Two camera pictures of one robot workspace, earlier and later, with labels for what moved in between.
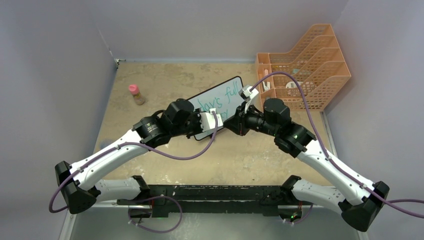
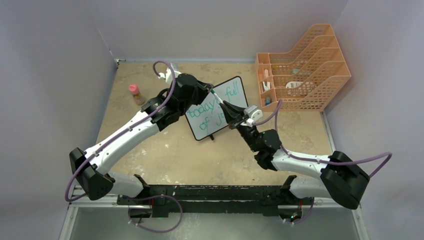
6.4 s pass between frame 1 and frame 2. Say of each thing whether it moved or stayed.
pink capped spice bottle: stayed
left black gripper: moved
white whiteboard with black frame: stayed
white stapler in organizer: stayed
